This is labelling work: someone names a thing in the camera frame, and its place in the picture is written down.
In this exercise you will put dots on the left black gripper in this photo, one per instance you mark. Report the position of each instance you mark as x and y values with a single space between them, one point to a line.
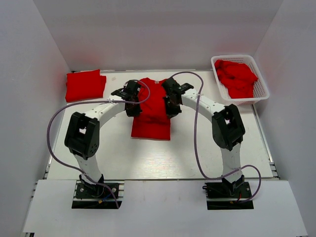
136 111

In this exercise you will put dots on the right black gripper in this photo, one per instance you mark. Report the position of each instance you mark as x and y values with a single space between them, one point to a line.
171 113

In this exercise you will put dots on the red t shirt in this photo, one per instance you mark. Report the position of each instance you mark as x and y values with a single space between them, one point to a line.
152 123
85 85

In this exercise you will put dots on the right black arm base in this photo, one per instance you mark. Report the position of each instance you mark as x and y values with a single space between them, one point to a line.
228 196

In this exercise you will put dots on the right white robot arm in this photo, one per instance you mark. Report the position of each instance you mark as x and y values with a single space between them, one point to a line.
226 123

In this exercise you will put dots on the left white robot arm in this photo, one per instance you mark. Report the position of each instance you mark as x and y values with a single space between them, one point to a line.
83 133

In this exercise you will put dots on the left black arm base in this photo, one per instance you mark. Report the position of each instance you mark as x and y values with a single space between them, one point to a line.
90 196

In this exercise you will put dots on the red shirts in basket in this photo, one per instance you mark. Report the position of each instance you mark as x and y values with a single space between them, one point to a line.
237 78

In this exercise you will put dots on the folded red t shirt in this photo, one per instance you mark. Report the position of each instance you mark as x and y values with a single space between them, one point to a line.
85 85

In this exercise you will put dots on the white plastic basket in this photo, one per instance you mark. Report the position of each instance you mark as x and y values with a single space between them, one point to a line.
260 91

